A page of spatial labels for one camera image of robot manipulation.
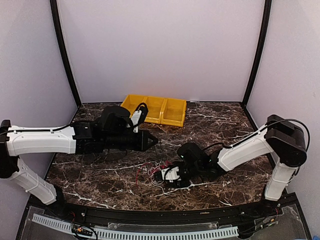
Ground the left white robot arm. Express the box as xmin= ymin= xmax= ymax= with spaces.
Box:
xmin=0 ymin=120 xmax=159 ymax=218

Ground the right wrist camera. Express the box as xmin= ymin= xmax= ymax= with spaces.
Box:
xmin=177 ymin=142 xmax=209 ymax=166

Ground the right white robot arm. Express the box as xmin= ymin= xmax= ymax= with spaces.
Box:
xmin=152 ymin=114 xmax=311 ymax=217

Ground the left black frame post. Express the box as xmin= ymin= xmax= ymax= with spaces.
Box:
xmin=49 ymin=0 xmax=82 ymax=108

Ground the white slotted cable duct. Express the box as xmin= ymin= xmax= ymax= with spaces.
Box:
xmin=32 ymin=214 xmax=239 ymax=240

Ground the right yellow plastic bin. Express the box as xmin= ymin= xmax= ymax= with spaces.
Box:
xmin=160 ymin=98 xmax=187 ymax=127

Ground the white wire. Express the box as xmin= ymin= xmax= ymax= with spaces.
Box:
xmin=147 ymin=161 xmax=176 ymax=195

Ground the left yellow plastic bin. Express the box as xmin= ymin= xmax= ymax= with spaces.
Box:
xmin=121 ymin=94 xmax=147 ymax=116

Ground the black frame post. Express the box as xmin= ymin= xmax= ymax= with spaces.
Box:
xmin=49 ymin=0 xmax=82 ymax=108
xmin=242 ymin=0 xmax=272 ymax=107

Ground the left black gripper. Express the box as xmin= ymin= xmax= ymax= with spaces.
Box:
xmin=103 ymin=128 xmax=158 ymax=151

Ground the red wire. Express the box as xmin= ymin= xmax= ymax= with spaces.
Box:
xmin=134 ymin=161 xmax=173 ymax=187

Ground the middle yellow plastic bin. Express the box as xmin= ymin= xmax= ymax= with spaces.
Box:
xmin=143 ymin=96 xmax=166 ymax=124

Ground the black front rail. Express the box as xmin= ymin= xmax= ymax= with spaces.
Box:
xmin=51 ymin=202 xmax=266 ymax=225

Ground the yellow plastic bin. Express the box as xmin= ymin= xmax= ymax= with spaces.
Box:
xmin=160 ymin=98 xmax=187 ymax=127
xmin=121 ymin=94 xmax=147 ymax=116
xmin=143 ymin=96 xmax=166 ymax=124

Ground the right black frame post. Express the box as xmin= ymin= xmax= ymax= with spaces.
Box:
xmin=242 ymin=0 xmax=272 ymax=107

